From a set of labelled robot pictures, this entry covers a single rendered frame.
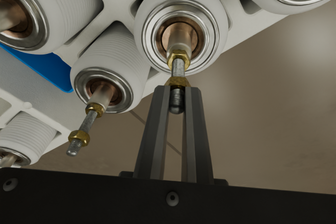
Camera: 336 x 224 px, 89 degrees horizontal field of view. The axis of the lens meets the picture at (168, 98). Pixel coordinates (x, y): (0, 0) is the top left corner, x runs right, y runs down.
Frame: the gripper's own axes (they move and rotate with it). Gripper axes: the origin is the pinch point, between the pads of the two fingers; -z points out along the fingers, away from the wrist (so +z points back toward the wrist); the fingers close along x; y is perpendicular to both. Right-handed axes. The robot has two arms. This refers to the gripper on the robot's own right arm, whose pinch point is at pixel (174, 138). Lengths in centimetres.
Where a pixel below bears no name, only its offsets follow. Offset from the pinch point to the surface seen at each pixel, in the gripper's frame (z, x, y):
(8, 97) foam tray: -18.5, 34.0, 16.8
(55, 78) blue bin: -25.8, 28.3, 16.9
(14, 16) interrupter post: -10.9, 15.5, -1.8
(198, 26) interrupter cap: -11.3, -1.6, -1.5
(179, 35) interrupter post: -10.0, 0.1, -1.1
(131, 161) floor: -36, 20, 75
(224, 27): -11.7, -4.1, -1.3
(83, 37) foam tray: -18.5, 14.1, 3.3
